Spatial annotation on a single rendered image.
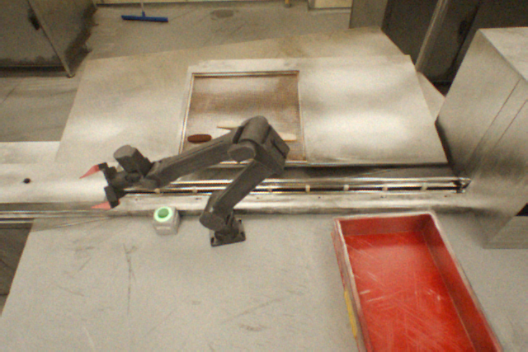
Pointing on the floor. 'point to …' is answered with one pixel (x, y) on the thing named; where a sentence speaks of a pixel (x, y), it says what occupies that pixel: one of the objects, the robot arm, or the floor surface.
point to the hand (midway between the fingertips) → (88, 191)
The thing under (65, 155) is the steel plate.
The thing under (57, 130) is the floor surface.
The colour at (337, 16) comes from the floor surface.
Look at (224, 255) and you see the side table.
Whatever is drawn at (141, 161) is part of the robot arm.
